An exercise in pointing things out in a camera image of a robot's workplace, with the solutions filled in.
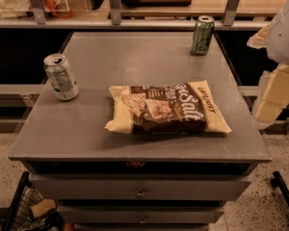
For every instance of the black frame bar right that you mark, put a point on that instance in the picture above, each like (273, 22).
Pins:
(278, 182)

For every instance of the black wire basket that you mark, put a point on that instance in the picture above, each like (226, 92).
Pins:
(20, 216)

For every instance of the upper drawer knob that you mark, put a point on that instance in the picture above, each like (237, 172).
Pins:
(140, 194)

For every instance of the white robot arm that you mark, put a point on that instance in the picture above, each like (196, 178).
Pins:
(278, 43)

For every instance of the grey drawer cabinet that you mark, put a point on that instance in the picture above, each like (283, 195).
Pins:
(95, 174)

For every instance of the yellow brown chip bag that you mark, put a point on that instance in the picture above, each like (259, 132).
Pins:
(182, 108)

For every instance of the green soda can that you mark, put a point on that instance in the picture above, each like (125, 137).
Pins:
(202, 35)

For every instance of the yellow sponge in basket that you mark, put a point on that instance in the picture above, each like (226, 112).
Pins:
(43, 207)

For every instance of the white 7up can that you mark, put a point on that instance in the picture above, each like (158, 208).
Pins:
(60, 76)

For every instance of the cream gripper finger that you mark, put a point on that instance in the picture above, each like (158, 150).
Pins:
(259, 40)
(273, 94)

